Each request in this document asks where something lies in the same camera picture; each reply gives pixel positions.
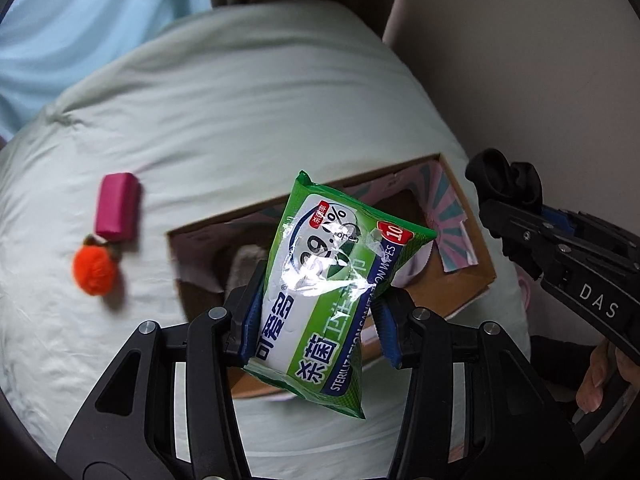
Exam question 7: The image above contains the light blue cloth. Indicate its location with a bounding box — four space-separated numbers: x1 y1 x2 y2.
0 0 216 141

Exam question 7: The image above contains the grey fuzzy cloth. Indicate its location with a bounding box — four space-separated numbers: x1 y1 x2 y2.
227 244 267 293

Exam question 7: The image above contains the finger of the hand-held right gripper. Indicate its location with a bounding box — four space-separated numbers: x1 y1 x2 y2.
544 206 628 248
479 199 637 282

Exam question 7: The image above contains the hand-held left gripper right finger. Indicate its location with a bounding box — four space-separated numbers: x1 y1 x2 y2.
375 287 586 480

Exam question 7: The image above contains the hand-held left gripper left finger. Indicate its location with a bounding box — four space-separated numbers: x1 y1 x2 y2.
56 259 266 480

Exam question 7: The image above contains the green wet wipes packet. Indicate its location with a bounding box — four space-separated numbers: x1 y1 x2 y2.
243 170 437 420

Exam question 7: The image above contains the pink rectangular block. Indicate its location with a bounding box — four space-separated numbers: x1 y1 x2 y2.
96 172 142 241

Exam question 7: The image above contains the pale green bed sheet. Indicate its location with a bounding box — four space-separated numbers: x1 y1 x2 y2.
0 0 533 480

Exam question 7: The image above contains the person's right hand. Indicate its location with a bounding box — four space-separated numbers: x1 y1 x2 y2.
575 337 633 413

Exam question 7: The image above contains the orange pom-pom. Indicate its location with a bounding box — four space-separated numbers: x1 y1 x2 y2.
72 234 123 295

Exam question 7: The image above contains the cardboard box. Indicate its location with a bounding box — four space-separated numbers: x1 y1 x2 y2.
165 152 497 401

